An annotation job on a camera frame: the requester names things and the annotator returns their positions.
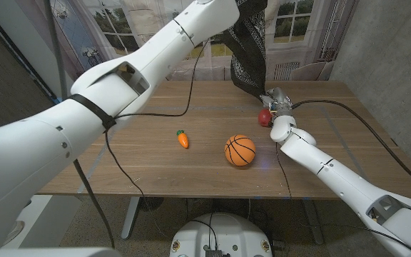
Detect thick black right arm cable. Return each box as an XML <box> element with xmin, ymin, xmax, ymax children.
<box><xmin>290</xmin><ymin>99</ymin><xmax>411</xmax><ymax>197</ymax></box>

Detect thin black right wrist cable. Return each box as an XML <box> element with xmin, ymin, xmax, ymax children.
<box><xmin>275</xmin><ymin>141</ymin><xmax>294</xmax><ymax>199</ymax></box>

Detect thin black left wrist cable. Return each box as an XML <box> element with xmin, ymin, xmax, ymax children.
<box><xmin>103</xmin><ymin>41</ymin><xmax>208</xmax><ymax>215</ymax></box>

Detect grey table leg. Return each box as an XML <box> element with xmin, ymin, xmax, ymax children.
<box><xmin>121</xmin><ymin>196</ymin><xmax>141</xmax><ymax>240</ymax></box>
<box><xmin>301</xmin><ymin>199</ymin><xmax>325</xmax><ymax>246</ymax></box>

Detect black paisley bandana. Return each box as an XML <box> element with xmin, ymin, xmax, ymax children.
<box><xmin>221</xmin><ymin>0</ymin><xmax>269</xmax><ymax>101</ymax></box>

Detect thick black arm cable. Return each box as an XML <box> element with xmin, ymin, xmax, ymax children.
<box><xmin>290</xmin><ymin>99</ymin><xmax>411</xmax><ymax>197</ymax></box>
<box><xmin>43</xmin><ymin>0</ymin><xmax>117</xmax><ymax>250</ymax></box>

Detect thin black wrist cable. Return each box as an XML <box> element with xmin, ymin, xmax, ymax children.
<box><xmin>275</xmin><ymin>141</ymin><xmax>294</xmax><ymax>199</ymax></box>
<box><xmin>103</xmin><ymin>41</ymin><xmax>208</xmax><ymax>215</ymax></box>

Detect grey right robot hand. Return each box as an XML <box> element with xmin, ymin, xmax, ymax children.
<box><xmin>259</xmin><ymin>86</ymin><xmax>294</xmax><ymax>119</ymax></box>

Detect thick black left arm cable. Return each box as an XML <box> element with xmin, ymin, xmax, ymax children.
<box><xmin>43</xmin><ymin>0</ymin><xmax>117</xmax><ymax>250</ymax></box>

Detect orange toy carrot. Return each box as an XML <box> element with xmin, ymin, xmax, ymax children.
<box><xmin>176</xmin><ymin>129</ymin><xmax>190</xmax><ymax>149</ymax></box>

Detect red ball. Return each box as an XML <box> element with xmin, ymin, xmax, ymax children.
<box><xmin>257</xmin><ymin>108</ymin><xmax>273</xmax><ymax>128</ymax></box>

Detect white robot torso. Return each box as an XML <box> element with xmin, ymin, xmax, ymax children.
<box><xmin>169</xmin><ymin>212</ymin><xmax>273</xmax><ymax>257</ymax></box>

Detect printed window backdrop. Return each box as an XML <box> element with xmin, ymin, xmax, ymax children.
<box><xmin>16</xmin><ymin>0</ymin><xmax>358</xmax><ymax>103</ymax></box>

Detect orange basketball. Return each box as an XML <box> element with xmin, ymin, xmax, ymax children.
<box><xmin>224</xmin><ymin>134</ymin><xmax>257</xmax><ymax>167</ymax></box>

